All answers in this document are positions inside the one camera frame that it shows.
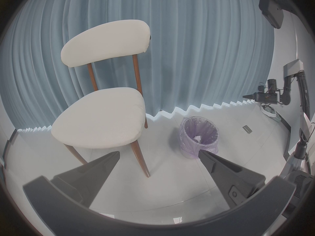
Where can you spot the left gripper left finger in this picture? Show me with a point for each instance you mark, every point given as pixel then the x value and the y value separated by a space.
pixel 91 178

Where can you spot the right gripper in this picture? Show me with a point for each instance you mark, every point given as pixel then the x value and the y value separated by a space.
pixel 267 97

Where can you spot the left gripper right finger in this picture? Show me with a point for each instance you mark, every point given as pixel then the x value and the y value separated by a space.
pixel 228 178

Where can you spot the white wrapper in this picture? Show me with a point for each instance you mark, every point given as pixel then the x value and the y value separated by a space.
pixel 197 139

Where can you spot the purple plastic bag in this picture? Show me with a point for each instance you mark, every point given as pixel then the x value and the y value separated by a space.
pixel 209 131

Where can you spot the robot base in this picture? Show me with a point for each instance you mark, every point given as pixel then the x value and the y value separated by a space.
pixel 297 163

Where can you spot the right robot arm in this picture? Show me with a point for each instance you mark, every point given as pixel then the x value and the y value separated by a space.
pixel 294 67

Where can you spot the white trash bin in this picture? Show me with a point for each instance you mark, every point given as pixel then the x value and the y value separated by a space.
pixel 189 151

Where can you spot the white cushioned wooden chair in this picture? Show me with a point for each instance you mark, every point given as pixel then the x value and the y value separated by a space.
pixel 98 122

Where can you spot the pale blue curtain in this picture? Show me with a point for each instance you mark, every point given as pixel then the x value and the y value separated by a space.
pixel 172 45

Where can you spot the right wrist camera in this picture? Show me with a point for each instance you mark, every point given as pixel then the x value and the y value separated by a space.
pixel 260 88

